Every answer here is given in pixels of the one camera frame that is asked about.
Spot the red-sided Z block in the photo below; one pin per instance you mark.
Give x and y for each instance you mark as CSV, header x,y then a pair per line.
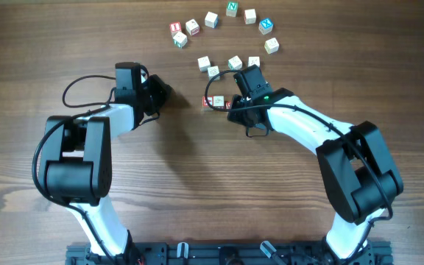
x,y
254,61

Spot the green B letter block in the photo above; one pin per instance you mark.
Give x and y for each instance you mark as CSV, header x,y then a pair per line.
x,y
235,63

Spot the plain blue-sided block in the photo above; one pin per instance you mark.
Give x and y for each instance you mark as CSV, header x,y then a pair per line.
x,y
211,20

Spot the red A letter block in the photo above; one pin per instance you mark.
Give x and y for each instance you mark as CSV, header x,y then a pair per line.
x,y
207,103

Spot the green N letter block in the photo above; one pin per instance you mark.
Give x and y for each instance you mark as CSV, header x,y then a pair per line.
x,y
232,8

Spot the green E W block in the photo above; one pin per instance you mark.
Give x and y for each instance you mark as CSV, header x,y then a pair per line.
x,y
204,63

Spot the red 6 number block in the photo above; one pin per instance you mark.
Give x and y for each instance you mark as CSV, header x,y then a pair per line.
x,y
192,27

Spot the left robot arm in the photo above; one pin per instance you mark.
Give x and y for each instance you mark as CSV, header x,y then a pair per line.
x,y
72,164

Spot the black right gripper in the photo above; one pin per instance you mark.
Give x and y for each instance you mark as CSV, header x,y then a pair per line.
x,y
232,115

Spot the red-sided plain top block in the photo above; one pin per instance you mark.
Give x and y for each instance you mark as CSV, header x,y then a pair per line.
x,y
250,16

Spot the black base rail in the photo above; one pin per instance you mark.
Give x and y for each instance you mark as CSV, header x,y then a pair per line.
x,y
299,252

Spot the yellow-sided picture block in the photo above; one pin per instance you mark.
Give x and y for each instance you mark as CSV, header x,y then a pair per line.
x,y
271,45

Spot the blue X letter block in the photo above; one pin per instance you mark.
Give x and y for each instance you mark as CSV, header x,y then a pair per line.
x,y
265,26

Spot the green J letter block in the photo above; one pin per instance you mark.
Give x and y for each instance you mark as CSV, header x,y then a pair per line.
x,y
180,40

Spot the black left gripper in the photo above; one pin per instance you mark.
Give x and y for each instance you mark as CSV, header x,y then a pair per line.
x,y
164,92

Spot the red Q picture block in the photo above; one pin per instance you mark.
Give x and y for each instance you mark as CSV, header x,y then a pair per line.
x,y
219,102

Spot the red I letter block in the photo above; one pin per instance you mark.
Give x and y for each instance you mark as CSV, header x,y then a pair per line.
x,y
175,27

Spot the blue E letter block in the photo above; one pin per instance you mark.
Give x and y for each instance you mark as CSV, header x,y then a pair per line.
x,y
212,72

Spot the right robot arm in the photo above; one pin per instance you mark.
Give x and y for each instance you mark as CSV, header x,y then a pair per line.
x,y
359,173

